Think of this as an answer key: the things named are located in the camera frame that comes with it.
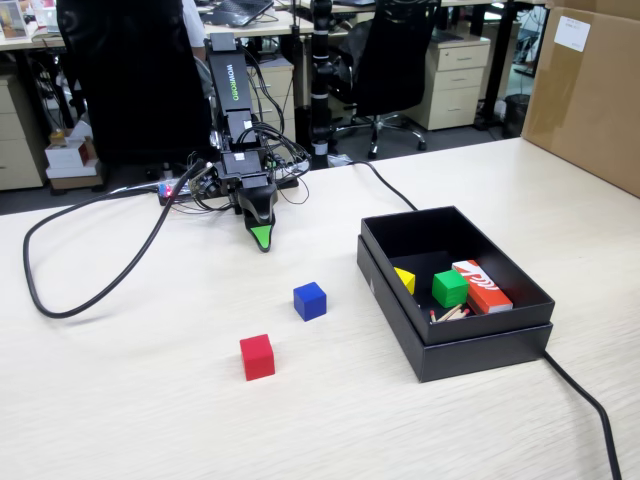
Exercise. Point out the green cube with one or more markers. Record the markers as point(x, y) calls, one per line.
point(450, 289)

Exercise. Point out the red cube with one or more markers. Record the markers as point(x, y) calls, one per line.
point(257, 357)

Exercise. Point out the white cardboard box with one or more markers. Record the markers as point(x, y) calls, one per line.
point(65, 156)

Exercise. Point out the flat white box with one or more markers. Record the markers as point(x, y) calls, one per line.
point(70, 171)

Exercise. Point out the blue cube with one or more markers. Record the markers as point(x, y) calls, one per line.
point(310, 301)

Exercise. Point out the black pole with white bands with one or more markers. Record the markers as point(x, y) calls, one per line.
point(320, 50)

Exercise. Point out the cream three-drawer cabinet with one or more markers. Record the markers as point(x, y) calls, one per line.
point(450, 80)

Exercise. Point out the office desk with black legs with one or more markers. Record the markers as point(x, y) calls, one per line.
point(500, 75)

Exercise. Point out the white shipping label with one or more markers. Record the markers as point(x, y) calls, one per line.
point(572, 32)

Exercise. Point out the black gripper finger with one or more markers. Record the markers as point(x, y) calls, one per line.
point(260, 205)
point(262, 237)

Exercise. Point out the black cardboard box tray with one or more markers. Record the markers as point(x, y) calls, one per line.
point(435, 235)

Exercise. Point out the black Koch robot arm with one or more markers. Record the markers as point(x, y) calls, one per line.
point(230, 75)

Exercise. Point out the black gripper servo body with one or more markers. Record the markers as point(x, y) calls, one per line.
point(242, 167)

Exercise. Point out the black open box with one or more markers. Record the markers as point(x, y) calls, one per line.
point(475, 357)

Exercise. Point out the large brown cardboard box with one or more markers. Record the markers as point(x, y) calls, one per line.
point(585, 110)

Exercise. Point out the black laptop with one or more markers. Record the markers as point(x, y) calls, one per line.
point(235, 12)

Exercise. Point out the orange and white matchbox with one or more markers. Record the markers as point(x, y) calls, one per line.
point(482, 287)

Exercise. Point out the controller board with red LED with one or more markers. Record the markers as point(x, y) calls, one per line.
point(170, 192)

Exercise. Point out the black waste bin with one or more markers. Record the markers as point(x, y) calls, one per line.
point(516, 117)

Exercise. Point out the beige office desk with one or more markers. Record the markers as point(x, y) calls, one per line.
point(225, 31)

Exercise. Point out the person in white shirt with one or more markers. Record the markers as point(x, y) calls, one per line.
point(192, 25)

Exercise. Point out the large black mesh office chair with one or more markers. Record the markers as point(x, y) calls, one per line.
point(140, 75)

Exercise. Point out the yellow wedge block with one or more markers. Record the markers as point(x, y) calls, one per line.
point(406, 281)

